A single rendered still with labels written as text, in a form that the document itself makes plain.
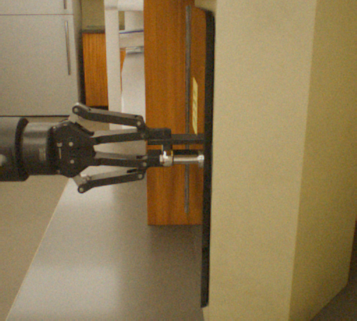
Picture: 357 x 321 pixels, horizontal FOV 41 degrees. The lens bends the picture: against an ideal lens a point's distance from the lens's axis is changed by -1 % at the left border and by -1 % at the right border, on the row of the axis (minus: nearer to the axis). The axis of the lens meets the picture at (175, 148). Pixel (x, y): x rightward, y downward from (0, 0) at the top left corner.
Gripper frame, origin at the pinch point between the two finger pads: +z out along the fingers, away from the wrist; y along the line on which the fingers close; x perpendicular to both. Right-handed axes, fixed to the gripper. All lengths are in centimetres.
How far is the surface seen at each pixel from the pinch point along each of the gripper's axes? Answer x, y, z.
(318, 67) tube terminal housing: -9.7, 12.7, 16.8
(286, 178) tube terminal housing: -10.7, -0.8, 13.7
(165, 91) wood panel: 26.3, 3.0, -0.5
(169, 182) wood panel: 26.5, -15.8, 0.3
